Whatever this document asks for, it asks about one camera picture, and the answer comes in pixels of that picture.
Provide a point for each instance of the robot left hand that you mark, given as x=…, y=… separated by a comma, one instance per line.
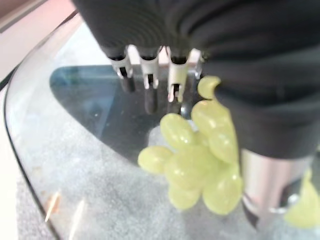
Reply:
x=225, y=37

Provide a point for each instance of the green grape bunch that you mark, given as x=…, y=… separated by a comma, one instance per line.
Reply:
x=190, y=167

